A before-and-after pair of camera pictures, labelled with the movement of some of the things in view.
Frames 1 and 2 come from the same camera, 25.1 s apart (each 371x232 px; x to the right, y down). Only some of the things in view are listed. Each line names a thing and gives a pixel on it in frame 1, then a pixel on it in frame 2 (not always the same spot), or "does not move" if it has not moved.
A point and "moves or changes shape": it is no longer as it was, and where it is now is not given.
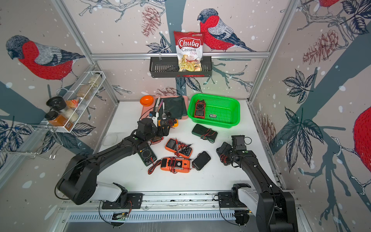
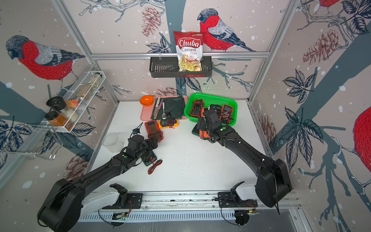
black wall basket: [168, 67] does not move
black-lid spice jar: [58, 103] does not move
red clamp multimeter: [199, 109] moves or changes shape
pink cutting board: [146, 109] does not move
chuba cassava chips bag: [189, 47] does not move
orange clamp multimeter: [176, 165] -> [203, 134]
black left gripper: [162, 134] -> [150, 147]
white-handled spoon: [164, 115] does not move
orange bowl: [147, 100] does not move
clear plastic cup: [110, 139] does not move
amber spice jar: [54, 119] does not move
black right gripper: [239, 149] -> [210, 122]
